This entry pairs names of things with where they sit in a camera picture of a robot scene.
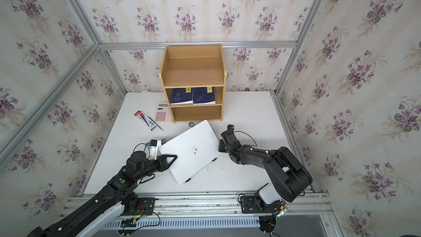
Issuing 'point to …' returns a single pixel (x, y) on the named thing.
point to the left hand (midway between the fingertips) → (177, 161)
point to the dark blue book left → (181, 96)
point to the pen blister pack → (147, 120)
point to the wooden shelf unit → (194, 77)
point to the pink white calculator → (163, 113)
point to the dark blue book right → (200, 96)
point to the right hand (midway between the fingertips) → (223, 143)
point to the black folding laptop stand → (191, 124)
